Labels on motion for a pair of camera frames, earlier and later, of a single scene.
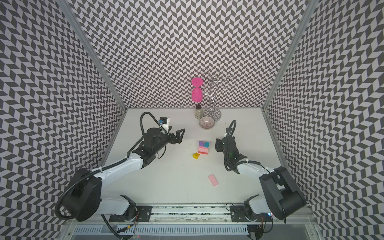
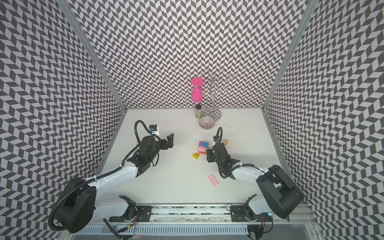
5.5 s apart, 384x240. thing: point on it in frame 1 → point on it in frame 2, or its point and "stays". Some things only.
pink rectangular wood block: x=203 y=149 stays
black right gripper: x=222 y=143 → x=212 y=154
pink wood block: x=213 y=180 stays
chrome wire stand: x=212 y=111 stays
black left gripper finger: x=178 y=134 → x=170 y=139
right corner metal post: x=310 y=9 stays
